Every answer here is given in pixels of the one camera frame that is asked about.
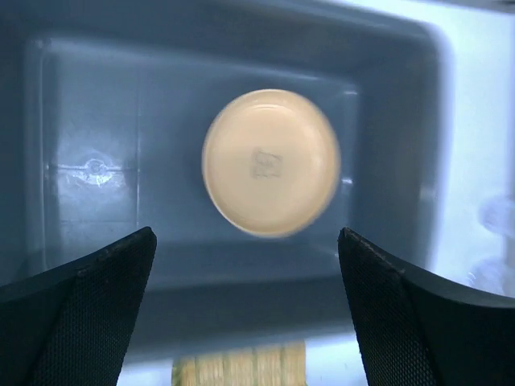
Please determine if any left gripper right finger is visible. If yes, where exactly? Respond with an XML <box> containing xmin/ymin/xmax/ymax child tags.
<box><xmin>338</xmin><ymin>228</ymin><xmax>514</xmax><ymax>385</ymax></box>

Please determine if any tan plate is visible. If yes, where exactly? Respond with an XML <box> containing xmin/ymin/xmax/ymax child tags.
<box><xmin>201</xmin><ymin>89</ymin><xmax>341</xmax><ymax>238</ymax></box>

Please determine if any grey plastic bin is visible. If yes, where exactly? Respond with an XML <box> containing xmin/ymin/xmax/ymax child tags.
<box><xmin>1</xmin><ymin>1</ymin><xmax>441</xmax><ymax>362</ymax></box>

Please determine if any woven bamboo tray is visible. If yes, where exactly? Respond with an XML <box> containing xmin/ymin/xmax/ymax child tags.
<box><xmin>171</xmin><ymin>342</ymin><xmax>307</xmax><ymax>386</ymax></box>

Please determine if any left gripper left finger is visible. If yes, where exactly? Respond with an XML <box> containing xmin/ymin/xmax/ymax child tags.
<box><xmin>1</xmin><ymin>227</ymin><xmax>157</xmax><ymax>385</ymax></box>

